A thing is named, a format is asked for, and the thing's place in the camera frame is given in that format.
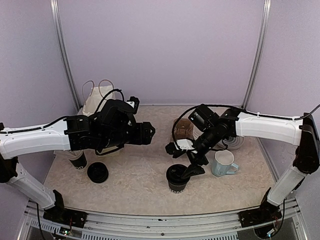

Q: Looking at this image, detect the black plastic cup lid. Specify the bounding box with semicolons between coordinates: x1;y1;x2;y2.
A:
166;164;190;185

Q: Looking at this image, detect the stack of black lids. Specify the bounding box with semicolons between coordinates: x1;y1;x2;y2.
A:
87;162;109;184

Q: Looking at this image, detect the stack of paper cups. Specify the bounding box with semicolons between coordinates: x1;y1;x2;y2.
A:
192;125;203;140

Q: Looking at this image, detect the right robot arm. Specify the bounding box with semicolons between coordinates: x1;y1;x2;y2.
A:
173;104;320;222

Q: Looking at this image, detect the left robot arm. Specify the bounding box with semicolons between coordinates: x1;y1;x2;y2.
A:
0;97;156;223

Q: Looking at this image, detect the light blue ceramic mug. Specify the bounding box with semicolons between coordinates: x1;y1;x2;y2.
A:
211;150;239;177

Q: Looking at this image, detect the brown pulp cup carrier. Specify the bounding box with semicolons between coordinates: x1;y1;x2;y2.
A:
174;118;194;140

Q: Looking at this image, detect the grey swirl silicone lid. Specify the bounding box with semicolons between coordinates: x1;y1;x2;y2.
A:
217;136;245;150

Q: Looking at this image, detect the beige paper bag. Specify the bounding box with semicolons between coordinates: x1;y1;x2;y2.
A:
79;79;120;158

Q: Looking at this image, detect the black cup holding straws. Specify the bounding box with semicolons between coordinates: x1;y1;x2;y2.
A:
67;150;87;170

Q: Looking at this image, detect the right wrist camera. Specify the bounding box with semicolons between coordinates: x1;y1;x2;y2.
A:
165;138;197;159

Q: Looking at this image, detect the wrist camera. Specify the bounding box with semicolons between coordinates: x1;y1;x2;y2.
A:
165;138;197;159
126;96;140;115

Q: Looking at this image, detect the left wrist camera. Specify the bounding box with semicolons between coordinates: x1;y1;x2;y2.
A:
126;96;140;115

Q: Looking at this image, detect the aluminium front rail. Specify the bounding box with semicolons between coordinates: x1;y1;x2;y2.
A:
17;207;308;240

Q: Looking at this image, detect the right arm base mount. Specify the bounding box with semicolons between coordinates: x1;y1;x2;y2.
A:
238;188;283;228

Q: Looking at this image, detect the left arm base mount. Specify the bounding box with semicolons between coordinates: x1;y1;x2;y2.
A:
43;190;88;229

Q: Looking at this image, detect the left aluminium corner post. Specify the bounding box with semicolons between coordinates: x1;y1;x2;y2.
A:
50;0;82;110

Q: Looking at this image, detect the aluminium corner post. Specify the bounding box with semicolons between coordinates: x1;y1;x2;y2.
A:
241;0;272;110
50;0;82;110

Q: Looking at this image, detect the right aluminium corner post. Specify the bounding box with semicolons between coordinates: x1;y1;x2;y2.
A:
241;0;272;110

